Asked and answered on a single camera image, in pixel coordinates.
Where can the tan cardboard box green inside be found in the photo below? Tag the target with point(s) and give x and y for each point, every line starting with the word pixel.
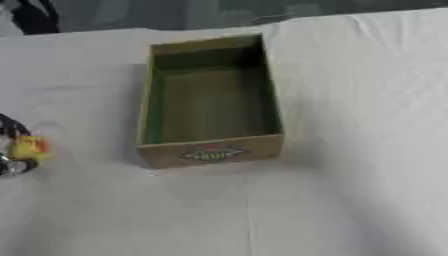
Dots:
pixel 210 106

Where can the yellow and orange toy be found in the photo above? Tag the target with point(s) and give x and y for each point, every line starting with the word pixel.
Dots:
pixel 31 147

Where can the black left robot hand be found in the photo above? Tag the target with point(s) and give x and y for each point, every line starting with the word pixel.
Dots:
pixel 8 128

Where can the person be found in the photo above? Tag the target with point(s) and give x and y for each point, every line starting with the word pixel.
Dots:
pixel 34 15

